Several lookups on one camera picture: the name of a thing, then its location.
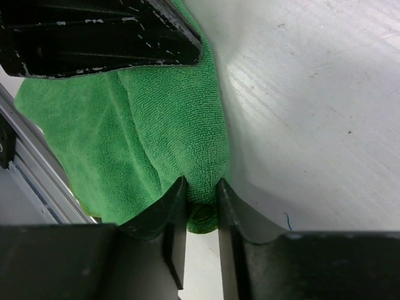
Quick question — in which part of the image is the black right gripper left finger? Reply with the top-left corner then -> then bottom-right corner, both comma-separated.
1,177 -> 188,299

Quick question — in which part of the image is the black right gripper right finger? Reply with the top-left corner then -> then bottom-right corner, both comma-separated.
217,179 -> 399,299

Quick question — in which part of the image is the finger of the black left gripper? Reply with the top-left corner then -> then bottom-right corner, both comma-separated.
1,0 -> 203,78

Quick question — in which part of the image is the green microfiber towel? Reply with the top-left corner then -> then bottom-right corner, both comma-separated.
14,0 -> 231,234

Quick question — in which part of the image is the aluminium mounting rail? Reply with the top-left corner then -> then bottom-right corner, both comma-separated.
1,86 -> 97,225

